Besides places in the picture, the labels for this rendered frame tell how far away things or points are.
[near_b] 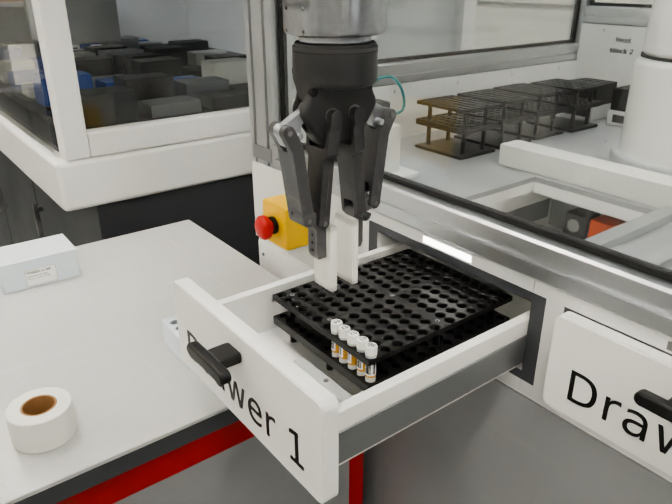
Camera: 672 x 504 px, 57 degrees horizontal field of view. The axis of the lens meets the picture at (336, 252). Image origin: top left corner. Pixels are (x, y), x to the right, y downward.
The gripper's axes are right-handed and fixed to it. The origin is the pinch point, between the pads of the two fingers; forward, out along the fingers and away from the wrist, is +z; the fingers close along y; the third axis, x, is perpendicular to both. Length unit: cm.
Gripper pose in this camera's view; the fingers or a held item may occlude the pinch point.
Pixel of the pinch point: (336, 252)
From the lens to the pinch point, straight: 62.5
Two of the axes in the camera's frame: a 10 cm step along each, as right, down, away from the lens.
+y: -7.9, 2.5, -5.6
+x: 6.1, 3.2, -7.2
